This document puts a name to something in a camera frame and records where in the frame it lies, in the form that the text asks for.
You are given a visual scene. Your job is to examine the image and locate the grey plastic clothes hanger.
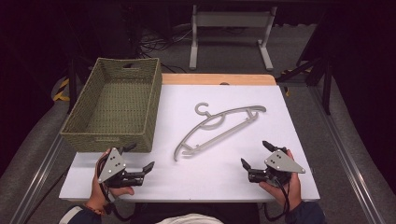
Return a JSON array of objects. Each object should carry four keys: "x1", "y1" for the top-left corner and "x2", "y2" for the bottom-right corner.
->
[{"x1": 173, "y1": 102, "x2": 268, "y2": 162}]

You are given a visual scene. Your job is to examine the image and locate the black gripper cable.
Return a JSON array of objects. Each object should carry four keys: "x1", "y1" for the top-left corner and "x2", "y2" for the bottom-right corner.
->
[
  {"x1": 263, "y1": 178, "x2": 291, "y2": 222},
  {"x1": 98, "y1": 182, "x2": 135, "y2": 222}
]

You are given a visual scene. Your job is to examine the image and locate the black metal stand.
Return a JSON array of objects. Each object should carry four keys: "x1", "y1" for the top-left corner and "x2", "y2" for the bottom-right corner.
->
[
  {"x1": 66, "y1": 56, "x2": 95, "y2": 114},
  {"x1": 275, "y1": 55, "x2": 332, "y2": 117}
]

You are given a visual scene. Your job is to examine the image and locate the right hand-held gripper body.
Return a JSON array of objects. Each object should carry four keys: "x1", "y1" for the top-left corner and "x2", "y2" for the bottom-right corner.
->
[{"x1": 247, "y1": 149, "x2": 306, "y2": 188}]

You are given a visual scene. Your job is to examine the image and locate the wooden table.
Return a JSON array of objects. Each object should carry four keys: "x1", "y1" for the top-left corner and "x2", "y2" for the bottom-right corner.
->
[{"x1": 161, "y1": 73, "x2": 277, "y2": 87}]

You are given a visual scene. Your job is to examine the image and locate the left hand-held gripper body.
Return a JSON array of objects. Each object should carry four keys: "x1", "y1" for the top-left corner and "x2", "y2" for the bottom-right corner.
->
[{"x1": 96, "y1": 147, "x2": 146, "y2": 189}]

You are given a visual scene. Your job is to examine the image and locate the person's torso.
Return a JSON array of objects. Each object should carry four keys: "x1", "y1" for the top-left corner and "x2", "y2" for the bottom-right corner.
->
[{"x1": 130, "y1": 202, "x2": 262, "y2": 224}]

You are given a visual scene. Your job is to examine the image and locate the person's right hand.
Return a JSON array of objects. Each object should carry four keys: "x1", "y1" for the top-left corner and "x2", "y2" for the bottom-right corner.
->
[{"x1": 258, "y1": 148, "x2": 304, "y2": 213}]

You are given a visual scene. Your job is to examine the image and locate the white metal stand frame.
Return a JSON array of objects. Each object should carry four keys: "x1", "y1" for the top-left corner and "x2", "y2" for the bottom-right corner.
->
[{"x1": 189, "y1": 4, "x2": 278, "y2": 72}]

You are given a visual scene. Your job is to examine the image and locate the black floor cables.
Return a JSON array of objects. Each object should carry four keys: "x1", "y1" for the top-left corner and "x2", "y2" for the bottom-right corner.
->
[{"x1": 135, "y1": 27, "x2": 194, "y2": 74}]

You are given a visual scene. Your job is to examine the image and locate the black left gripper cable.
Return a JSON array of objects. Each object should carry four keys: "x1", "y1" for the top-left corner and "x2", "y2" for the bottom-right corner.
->
[{"x1": 98, "y1": 182, "x2": 135, "y2": 222}]

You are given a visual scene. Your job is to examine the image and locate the green woven basket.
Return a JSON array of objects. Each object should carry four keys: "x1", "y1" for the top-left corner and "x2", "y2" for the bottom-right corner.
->
[{"x1": 60, "y1": 57, "x2": 163, "y2": 154}]

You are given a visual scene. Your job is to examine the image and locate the aluminium rail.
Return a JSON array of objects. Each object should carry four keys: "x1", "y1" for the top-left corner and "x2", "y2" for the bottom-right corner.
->
[
  {"x1": 8, "y1": 133, "x2": 64, "y2": 224},
  {"x1": 307, "y1": 86, "x2": 388, "y2": 224}
]

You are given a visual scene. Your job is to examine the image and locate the white table board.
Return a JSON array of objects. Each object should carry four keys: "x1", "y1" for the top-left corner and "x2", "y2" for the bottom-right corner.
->
[{"x1": 58, "y1": 84, "x2": 321, "y2": 203}]

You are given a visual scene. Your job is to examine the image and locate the red bead bracelet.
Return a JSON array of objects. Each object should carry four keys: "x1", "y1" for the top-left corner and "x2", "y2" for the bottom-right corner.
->
[{"x1": 83, "y1": 203, "x2": 105, "y2": 217}]

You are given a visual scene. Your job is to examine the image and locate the person's left hand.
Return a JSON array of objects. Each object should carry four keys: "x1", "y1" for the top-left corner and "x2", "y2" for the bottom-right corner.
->
[{"x1": 85, "y1": 147, "x2": 135, "y2": 215}]

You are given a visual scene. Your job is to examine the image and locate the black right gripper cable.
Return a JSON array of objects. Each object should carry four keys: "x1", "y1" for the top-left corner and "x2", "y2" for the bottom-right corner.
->
[{"x1": 263, "y1": 178, "x2": 291, "y2": 222}]

